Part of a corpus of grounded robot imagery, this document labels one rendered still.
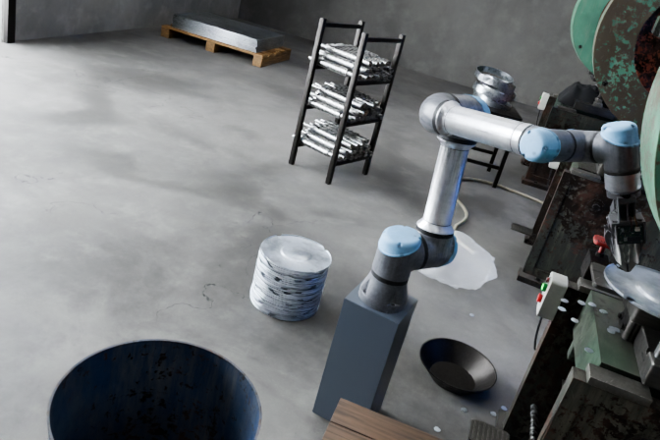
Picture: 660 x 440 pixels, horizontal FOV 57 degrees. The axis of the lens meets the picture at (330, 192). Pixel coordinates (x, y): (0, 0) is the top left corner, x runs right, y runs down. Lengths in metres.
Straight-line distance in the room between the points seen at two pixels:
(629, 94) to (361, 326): 1.67
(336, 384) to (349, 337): 0.18
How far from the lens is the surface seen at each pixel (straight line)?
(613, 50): 2.94
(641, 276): 1.86
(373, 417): 1.64
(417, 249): 1.80
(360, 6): 8.53
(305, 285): 2.40
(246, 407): 1.47
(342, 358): 1.96
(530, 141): 1.43
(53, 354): 2.22
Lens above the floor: 1.42
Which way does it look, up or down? 23 degrees down
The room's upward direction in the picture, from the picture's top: 14 degrees clockwise
